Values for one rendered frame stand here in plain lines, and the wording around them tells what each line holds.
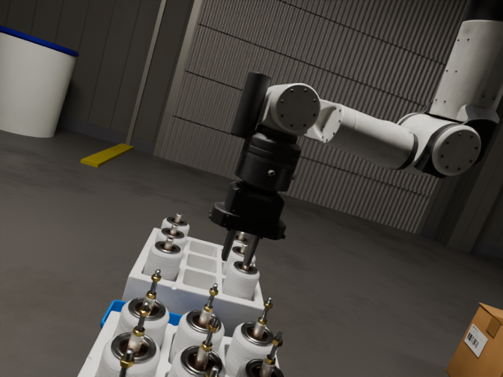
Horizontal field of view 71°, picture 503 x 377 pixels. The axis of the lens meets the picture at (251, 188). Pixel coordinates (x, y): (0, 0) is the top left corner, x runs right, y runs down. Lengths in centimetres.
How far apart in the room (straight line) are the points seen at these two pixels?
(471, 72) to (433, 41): 371
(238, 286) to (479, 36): 80
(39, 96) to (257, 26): 203
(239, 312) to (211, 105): 284
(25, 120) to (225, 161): 178
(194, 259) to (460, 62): 96
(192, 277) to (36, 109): 237
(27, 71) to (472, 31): 294
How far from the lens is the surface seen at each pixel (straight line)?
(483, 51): 64
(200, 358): 68
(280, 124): 49
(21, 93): 323
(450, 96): 64
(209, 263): 126
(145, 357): 67
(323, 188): 395
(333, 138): 55
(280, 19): 382
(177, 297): 104
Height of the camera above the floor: 68
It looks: 11 degrees down
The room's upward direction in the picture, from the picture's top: 18 degrees clockwise
